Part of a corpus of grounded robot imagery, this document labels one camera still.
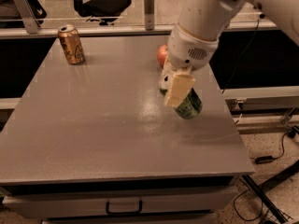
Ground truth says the left metal rail bracket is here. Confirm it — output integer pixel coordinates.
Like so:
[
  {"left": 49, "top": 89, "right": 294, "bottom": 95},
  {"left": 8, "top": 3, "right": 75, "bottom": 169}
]
[{"left": 13, "top": 0, "right": 40, "bottom": 34}]

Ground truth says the gold soda can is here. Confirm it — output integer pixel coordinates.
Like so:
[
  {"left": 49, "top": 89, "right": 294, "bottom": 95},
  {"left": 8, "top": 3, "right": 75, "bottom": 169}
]
[{"left": 58, "top": 24, "right": 85, "bottom": 64}]

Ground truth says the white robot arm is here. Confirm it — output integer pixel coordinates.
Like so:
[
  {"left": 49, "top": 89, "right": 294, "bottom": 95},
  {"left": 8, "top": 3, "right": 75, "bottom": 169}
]
[{"left": 161, "top": 0, "right": 299, "bottom": 108}]

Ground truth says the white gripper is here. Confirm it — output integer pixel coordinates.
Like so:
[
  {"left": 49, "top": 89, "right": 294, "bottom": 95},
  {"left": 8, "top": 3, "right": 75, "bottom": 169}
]
[{"left": 158, "top": 24, "right": 219, "bottom": 107}]

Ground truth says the grey cabinet drawer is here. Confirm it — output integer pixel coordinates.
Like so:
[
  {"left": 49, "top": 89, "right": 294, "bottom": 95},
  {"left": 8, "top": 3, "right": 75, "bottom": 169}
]
[{"left": 4, "top": 186, "right": 236, "bottom": 219}]

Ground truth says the black floor cable loop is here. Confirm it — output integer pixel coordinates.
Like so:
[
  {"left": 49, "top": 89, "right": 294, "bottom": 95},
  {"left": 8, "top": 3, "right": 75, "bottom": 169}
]
[{"left": 233, "top": 189, "right": 265, "bottom": 223}]

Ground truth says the green soda can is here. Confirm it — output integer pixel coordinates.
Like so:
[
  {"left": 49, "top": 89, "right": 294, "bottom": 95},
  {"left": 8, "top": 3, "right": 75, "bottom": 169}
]
[{"left": 160, "top": 88, "right": 204, "bottom": 120}]

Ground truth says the red apple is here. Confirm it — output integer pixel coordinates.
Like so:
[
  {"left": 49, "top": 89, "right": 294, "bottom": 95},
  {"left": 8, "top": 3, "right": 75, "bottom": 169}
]
[{"left": 156, "top": 45, "right": 168, "bottom": 67}]

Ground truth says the black drawer handle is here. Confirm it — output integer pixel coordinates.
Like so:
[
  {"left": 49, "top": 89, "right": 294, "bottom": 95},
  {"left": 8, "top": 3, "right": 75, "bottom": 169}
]
[{"left": 106, "top": 201, "right": 143, "bottom": 217}]

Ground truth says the black power adapter with cable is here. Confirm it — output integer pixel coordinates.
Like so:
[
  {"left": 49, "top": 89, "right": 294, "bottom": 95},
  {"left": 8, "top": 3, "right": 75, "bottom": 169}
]
[{"left": 254, "top": 132, "right": 294, "bottom": 164}]

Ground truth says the metal rail bracket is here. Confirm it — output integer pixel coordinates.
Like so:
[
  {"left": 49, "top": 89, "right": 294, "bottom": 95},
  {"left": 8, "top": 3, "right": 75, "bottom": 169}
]
[
  {"left": 13, "top": 0, "right": 40, "bottom": 34},
  {"left": 144, "top": 0, "right": 154, "bottom": 31}
]

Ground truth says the middle metal rail bracket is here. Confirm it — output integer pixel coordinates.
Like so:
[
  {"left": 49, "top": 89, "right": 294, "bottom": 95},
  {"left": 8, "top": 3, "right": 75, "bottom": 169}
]
[{"left": 144, "top": 0, "right": 154, "bottom": 31}]

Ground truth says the black office chair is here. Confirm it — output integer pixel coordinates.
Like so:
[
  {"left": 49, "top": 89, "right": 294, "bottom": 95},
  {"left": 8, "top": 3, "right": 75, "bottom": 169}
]
[{"left": 73, "top": 0, "right": 132, "bottom": 25}]

